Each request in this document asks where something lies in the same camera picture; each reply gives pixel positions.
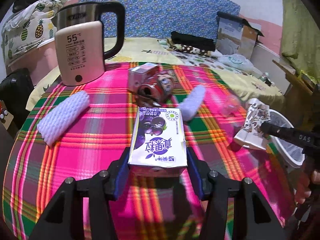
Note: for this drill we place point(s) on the clear trash bag liner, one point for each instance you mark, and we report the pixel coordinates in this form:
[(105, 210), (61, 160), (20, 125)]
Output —
[(292, 153)]

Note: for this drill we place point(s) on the black case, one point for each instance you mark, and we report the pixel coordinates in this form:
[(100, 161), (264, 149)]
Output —
[(15, 91)]

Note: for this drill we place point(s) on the printed paper bag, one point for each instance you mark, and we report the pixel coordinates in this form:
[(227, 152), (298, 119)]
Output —
[(250, 134)]

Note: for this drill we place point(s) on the plaid pink tablecloth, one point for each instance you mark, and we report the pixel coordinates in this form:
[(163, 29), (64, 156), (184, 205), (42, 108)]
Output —
[(149, 208)]

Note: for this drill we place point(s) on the pink strawberry milk carton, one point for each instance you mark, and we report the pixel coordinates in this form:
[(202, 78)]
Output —
[(137, 75)]

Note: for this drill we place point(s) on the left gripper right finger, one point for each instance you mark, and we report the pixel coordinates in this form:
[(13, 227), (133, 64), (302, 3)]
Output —
[(253, 216)]

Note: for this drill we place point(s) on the blue patterned headboard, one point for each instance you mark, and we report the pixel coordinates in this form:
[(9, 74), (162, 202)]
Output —
[(158, 18)]

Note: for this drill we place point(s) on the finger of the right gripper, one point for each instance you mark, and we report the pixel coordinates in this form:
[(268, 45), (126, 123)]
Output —
[(274, 130)]

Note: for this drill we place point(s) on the black folded cloth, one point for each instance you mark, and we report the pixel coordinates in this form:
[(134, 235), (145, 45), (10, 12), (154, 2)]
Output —
[(194, 41)]

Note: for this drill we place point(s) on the white foam fruit net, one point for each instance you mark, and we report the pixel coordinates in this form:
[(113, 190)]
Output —
[(191, 104)]

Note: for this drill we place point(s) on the wooden table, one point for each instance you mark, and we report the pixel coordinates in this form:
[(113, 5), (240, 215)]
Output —
[(301, 103)]

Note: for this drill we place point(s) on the pineapple print covered bundle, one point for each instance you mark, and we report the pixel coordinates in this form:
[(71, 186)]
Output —
[(28, 28)]

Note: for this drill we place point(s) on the white electric kettle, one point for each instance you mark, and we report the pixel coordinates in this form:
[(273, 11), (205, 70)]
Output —
[(79, 40)]

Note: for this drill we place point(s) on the person right hand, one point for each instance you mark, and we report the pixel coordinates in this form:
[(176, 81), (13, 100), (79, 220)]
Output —
[(303, 191)]

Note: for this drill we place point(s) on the fruit print pillow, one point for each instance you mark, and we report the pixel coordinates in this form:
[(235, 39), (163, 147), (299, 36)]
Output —
[(200, 61)]

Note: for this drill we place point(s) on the green curtain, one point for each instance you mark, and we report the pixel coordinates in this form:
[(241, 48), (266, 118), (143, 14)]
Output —
[(300, 39)]

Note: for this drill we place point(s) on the purple blueberry milk carton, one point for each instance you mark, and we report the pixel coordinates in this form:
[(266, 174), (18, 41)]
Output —
[(158, 145)]

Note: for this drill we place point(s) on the brown polka dot cloth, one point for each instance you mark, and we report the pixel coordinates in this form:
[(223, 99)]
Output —
[(190, 49)]

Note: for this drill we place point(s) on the red cartoon drink can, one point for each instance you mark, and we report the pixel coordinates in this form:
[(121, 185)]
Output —
[(158, 87)]

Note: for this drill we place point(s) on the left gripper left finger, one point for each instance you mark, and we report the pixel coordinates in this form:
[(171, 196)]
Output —
[(63, 216)]

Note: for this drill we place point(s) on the white plastic bag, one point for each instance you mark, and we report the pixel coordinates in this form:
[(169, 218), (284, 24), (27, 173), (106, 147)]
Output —
[(237, 61)]

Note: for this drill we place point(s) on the yellow pineapple bed sheet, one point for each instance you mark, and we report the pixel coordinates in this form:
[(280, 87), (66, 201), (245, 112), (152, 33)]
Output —
[(145, 49)]

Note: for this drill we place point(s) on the cardboard box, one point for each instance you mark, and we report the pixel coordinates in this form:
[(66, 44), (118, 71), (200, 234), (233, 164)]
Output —
[(236, 35)]

